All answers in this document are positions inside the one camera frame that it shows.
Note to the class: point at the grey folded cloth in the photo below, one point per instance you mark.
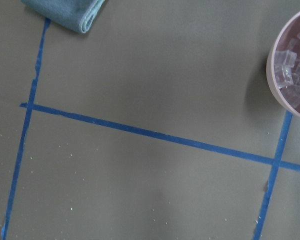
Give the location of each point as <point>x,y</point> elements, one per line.
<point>75,15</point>

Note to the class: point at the pink bowl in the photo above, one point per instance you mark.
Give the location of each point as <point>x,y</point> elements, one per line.
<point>283,66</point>

